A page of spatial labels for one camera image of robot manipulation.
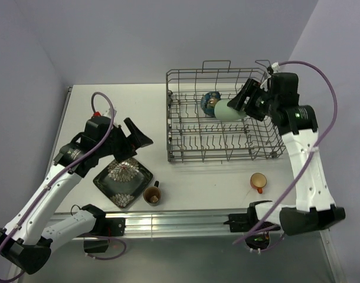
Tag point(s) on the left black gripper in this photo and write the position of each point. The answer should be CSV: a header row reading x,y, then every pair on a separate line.
x,y
136,138

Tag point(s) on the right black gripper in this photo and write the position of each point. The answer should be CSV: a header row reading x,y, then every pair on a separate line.
x,y
251,88

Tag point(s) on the mint green cup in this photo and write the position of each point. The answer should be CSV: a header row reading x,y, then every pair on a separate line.
x,y
225,114

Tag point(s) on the blue patterned bowl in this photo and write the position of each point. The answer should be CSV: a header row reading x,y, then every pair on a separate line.
x,y
209,101

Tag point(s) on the black ceramic mug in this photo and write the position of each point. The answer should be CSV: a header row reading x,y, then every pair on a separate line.
x,y
153,194

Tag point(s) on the small orange cup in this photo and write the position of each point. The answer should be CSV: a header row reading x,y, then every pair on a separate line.
x,y
258,181

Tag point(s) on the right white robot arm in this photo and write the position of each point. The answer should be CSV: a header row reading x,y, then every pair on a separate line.
x,y
307,204

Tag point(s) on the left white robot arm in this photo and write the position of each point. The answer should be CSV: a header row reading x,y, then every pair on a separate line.
x,y
72,163

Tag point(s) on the black floral square plate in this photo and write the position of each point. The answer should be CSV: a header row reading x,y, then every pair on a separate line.
x,y
122,183

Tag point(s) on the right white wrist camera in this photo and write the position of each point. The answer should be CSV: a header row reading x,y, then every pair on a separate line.
x,y
271,69

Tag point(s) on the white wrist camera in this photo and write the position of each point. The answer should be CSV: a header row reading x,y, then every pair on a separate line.
x,y
111,114
271,69

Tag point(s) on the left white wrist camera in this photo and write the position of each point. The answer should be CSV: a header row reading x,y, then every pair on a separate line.
x,y
111,114

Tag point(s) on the grey wire dish rack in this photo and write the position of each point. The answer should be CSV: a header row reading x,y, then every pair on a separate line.
x,y
201,127

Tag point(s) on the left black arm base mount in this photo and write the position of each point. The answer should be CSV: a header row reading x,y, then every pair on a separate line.
x,y
108,227

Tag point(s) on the aluminium table edge rail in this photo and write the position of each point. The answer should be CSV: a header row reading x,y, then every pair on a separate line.
x,y
141,225

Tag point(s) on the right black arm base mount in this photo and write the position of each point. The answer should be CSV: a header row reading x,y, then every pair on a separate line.
x,y
243,222

